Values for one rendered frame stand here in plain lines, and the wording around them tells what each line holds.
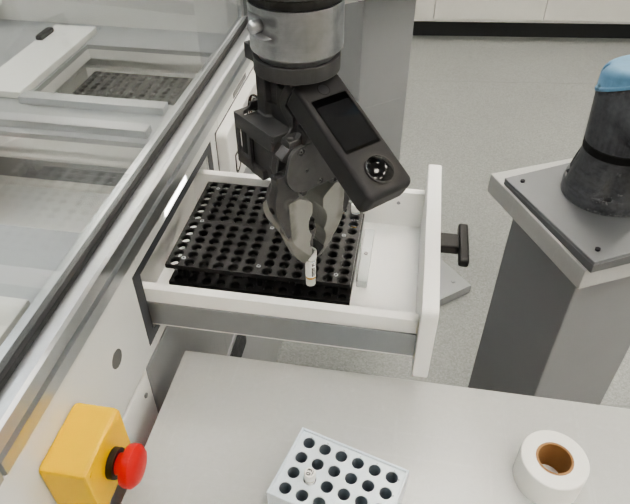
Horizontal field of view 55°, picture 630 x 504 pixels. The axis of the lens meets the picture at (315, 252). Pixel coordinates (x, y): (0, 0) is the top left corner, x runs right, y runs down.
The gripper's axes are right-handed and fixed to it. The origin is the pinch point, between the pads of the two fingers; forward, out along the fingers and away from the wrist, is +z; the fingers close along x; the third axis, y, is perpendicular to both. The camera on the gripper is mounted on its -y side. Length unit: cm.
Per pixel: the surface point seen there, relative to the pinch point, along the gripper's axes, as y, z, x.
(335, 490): -13.0, 19.2, 7.8
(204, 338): 24.8, 33.1, 2.9
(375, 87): 70, 32, -76
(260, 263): 10.3, 8.6, 0.2
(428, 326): -9.6, 8.0, -7.5
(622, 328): -11, 47, -65
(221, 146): 34.9, 7.8, -9.7
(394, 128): 69, 46, -83
